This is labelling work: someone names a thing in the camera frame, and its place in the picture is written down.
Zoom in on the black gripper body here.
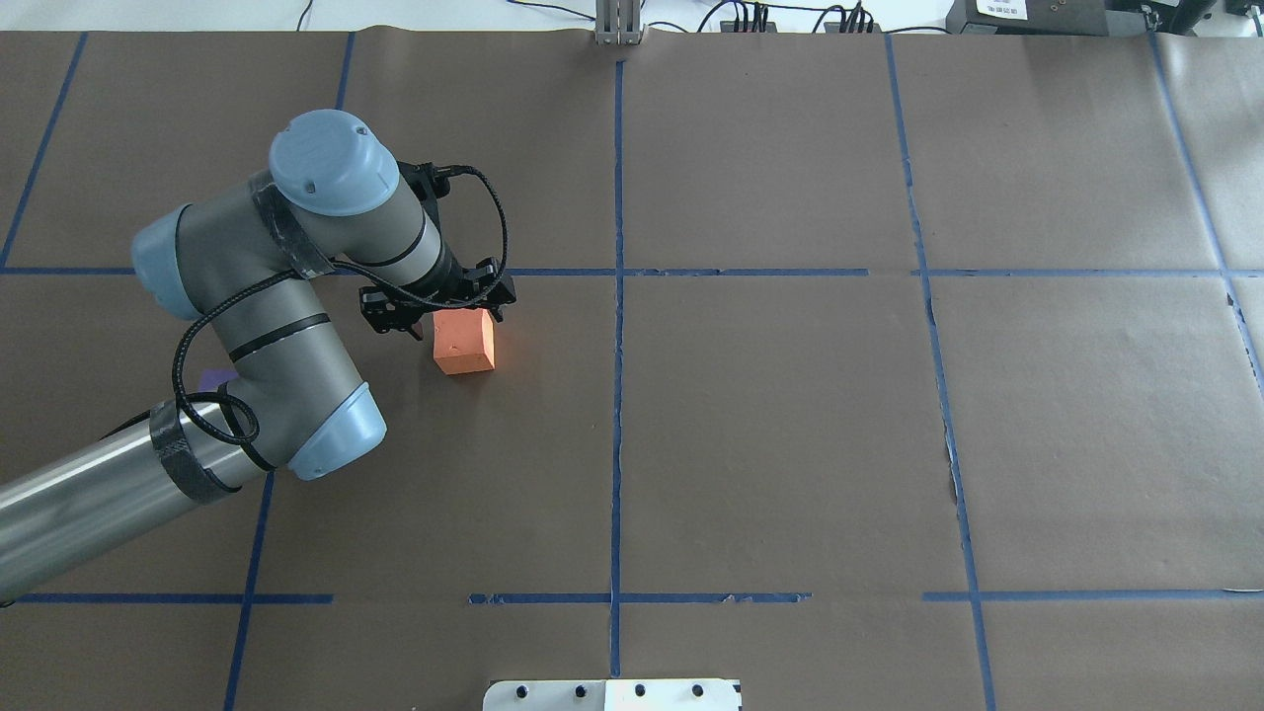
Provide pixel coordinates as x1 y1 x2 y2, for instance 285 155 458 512
359 247 517 331

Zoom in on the orange foam cube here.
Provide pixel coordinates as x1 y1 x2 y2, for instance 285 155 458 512
434 309 497 376

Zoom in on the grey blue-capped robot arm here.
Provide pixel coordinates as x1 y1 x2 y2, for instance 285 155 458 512
1 109 517 603

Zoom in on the purple foam cube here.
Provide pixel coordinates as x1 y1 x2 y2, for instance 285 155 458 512
196 368 238 392

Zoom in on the black power strip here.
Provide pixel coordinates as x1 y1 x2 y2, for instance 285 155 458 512
720 1 884 35

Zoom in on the black box with label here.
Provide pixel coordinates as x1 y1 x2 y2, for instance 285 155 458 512
944 1 1154 37

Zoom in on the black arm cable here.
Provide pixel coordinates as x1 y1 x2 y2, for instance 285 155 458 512
172 164 511 473

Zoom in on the aluminium frame post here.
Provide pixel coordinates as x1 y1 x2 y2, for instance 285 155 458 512
594 0 645 46

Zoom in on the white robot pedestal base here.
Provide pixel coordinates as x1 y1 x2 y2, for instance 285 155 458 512
482 676 744 710

